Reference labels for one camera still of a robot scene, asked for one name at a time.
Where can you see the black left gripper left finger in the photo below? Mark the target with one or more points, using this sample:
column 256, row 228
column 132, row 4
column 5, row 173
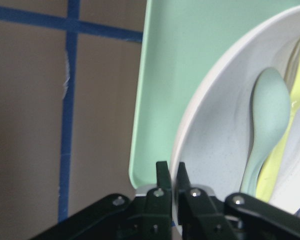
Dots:
column 116, row 217

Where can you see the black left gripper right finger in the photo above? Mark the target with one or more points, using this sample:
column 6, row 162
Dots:
column 239, row 217

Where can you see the white round plate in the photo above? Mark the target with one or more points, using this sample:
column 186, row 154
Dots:
column 215, row 135

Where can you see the grey-green plastic spoon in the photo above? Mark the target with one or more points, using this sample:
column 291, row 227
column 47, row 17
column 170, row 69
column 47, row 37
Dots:
column 270, row 115

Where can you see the yellow plastic fork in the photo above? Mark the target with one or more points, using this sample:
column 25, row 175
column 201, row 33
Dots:
column 269, row 172

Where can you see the light green plastic tray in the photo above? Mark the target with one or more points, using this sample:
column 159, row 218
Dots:
column 182, row 40

